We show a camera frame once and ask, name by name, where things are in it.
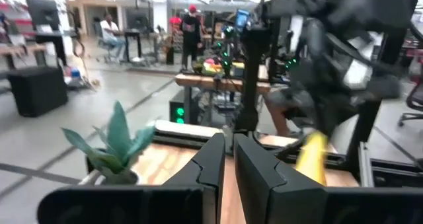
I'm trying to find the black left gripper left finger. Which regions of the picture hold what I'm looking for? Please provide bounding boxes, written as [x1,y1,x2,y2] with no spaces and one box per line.
[145,133,227,224]

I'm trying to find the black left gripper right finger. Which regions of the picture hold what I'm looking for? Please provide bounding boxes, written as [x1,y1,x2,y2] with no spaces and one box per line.
[235,133,327,224]

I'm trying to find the yellow microfiber towel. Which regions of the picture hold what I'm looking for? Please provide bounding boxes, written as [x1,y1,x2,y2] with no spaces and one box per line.
[294,130,329,186]

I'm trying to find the person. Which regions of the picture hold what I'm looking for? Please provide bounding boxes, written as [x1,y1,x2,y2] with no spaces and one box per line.
[263,88,300,137]
[169,15,184,48]
[180,4,204,71]
[99,13,128,61]

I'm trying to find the black computer tower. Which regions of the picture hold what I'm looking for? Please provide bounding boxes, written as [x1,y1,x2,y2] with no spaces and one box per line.
[169,91,200,124]

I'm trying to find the black office chair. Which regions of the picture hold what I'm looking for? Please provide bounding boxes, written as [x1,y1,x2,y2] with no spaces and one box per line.
[397,81,423,128]

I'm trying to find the wooden background table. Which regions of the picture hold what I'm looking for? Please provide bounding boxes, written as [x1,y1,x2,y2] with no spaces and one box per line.
[174,65,272,94]

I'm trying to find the green plant in white pot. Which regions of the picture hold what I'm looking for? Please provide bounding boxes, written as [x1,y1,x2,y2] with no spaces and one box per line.
[60,100,157,186]

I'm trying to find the black cabinet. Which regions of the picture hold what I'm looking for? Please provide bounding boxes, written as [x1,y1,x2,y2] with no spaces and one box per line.
[7,66,69,118]

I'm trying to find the black computer monitor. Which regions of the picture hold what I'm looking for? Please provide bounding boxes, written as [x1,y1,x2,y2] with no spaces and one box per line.
[25,0,62,37]

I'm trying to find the black vertical post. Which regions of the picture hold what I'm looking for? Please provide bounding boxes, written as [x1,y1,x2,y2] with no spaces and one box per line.
[235,28,269,136]

